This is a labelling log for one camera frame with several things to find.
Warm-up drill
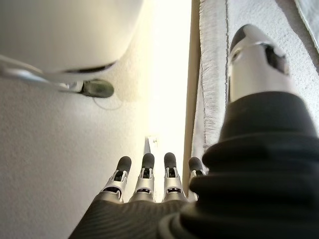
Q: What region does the dark robot right foot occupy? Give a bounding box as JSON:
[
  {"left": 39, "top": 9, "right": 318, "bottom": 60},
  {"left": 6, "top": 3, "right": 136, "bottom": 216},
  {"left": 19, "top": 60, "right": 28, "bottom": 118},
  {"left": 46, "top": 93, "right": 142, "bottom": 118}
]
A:
[{"left": 79, "top": 79, "right": 115, "bottom": 98}]

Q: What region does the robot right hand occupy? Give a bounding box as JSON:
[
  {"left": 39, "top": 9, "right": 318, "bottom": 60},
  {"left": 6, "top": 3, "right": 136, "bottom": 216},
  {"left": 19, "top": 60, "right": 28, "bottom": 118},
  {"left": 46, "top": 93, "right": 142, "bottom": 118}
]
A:
[{"left": 67, "top": 24, "right": 319, "bottom": 239}]

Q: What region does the white duvet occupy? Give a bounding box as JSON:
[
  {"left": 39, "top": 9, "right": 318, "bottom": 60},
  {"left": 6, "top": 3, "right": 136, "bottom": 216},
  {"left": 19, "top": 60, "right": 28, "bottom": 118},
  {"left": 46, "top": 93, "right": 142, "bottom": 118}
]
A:
[{"left": 293, "top": 0, "right": 319, "bottom": 48}]

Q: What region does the brown upholstered bed frame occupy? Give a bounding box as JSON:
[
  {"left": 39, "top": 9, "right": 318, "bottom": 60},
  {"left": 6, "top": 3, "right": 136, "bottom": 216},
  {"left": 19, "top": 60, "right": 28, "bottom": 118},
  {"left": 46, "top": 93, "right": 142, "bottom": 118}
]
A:
[{"left": 182, "top": 0, "right": 201, "bottom": 179}]

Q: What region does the robot right leg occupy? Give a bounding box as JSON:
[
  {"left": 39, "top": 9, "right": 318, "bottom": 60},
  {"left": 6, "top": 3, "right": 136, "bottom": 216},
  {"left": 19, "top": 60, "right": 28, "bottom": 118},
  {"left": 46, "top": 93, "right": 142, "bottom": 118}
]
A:
[{"left": 0, "top": 0, "right": 146, "bottom": 93}]

